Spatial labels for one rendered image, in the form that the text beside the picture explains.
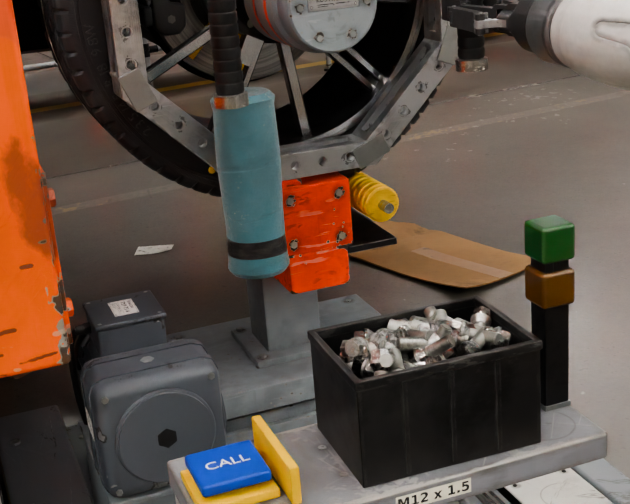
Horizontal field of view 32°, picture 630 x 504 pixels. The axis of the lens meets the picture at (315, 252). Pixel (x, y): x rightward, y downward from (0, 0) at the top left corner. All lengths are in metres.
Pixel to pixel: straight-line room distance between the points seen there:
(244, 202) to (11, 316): 0.42
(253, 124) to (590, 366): 1.12
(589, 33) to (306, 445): 0.52
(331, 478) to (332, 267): 0.65
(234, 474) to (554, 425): 0.35
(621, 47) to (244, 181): 0.58
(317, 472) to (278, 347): 0.80
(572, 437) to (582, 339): 1.31
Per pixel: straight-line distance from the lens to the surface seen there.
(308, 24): 1.47
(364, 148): 1.68
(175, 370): 1.48
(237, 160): 1.49
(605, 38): 1.16
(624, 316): 2.60
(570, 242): 1.15
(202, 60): 1.85
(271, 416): 1.86
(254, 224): 1.51
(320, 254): 1.69
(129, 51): 1.55
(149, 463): 1.50
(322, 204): 1.67
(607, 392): 2.25
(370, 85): 1.79
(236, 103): 1.36
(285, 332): 1.90
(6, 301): 1.22
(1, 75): 1.16
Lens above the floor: 1.02
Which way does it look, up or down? 19 degrees down
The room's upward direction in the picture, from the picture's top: 5 degrees counter-clockwise
